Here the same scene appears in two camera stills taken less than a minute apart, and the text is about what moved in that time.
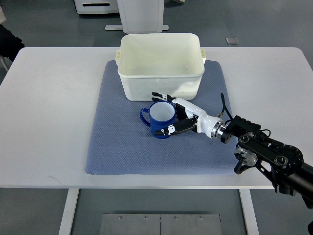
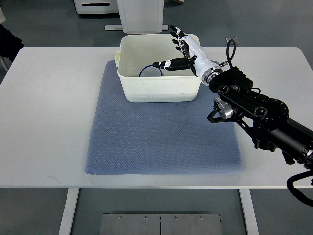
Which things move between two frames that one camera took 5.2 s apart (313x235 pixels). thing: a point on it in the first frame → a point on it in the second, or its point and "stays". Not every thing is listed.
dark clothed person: (10, 45) stays
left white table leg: (65, 227) stays
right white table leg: (249, 211) stays
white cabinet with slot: (88, 7) stays
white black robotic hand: (190, 116) → (194, 58)
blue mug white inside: (162, 114) → (150, 71)
